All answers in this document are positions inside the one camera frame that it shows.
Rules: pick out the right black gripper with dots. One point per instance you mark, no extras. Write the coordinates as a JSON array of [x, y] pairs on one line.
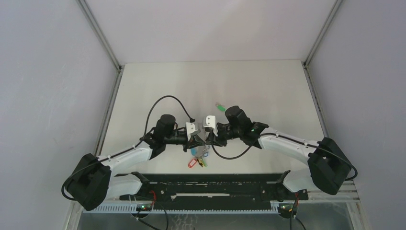
[[211, 139]]

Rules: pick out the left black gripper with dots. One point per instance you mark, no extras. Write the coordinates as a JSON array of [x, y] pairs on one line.
[[195, 141]]

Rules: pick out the metal key organiser with rings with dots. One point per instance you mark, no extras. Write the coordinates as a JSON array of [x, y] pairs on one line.
[[198, 152]]

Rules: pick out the red tagged key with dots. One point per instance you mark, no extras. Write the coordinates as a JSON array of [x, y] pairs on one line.
[[192, 162]]

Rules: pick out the green tagged key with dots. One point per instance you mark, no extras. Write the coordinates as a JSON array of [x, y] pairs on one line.
[[202, 162]]

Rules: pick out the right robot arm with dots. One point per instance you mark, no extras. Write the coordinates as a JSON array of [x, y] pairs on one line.
[[327, 167]]

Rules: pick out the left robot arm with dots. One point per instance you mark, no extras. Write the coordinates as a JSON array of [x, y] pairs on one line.
[[96, 179]]

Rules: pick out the key with green tag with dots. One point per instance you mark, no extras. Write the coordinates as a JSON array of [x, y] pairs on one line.
[[220, 107]]

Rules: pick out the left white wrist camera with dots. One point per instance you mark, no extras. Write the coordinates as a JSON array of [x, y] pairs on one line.
[[191, 130]]

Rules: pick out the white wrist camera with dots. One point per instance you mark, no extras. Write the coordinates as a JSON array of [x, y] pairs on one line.
[[191, 130], [210, 124]]

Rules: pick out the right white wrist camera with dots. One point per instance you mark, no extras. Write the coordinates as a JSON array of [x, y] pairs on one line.
[[210, 124]]

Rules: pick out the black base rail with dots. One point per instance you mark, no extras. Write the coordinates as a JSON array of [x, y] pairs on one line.
[[216, 192]]

